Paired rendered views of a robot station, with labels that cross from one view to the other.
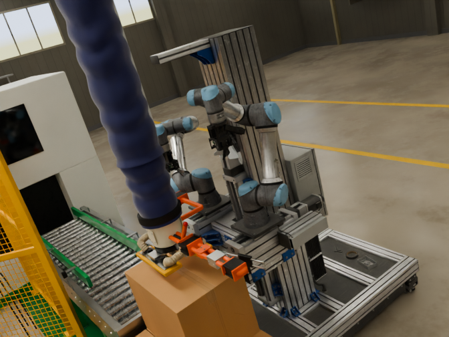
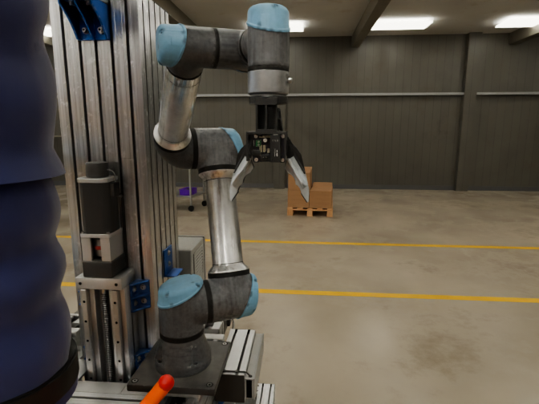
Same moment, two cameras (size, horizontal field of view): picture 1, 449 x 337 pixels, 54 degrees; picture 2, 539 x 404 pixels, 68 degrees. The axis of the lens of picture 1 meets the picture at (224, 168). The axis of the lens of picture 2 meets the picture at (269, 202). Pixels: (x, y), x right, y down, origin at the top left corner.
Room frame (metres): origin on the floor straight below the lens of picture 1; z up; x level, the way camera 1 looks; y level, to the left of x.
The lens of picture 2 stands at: (1.45, 0.59, 1.67)
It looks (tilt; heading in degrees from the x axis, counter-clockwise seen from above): 11 degrees down; 304
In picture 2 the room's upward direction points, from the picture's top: straight up
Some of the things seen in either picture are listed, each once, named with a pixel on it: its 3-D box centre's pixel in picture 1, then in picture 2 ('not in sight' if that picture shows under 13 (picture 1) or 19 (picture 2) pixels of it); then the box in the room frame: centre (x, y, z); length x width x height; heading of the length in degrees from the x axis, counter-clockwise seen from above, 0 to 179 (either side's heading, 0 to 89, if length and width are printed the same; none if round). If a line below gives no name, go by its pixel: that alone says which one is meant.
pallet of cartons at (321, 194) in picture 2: not in sight; (311, 189); (5.22, -6.53, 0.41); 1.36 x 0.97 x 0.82; 120
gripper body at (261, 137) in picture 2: (220, 135); (268, 130); (1.87, -0.02, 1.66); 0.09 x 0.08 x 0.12; 119
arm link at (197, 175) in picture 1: (202, 179); not in sight; (2.63, 0.15, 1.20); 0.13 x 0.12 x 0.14; 83
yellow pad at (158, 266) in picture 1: (157, 257); not in sight; (2.04, 0.46, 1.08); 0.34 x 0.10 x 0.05; 31
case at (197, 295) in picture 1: (190, 300); not in sight; (2.08, 0.38, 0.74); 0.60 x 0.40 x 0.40; 32
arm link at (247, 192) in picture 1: (250, 194); (183, 303); (2.19, -0.10, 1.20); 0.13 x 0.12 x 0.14; 55
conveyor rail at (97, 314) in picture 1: (62, 280); not in sight; (3.18, 1.50, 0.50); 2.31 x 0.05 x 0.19; 33
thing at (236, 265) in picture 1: (234, 269); not in sight; (1.57, 0.07, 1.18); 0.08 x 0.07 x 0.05; 31
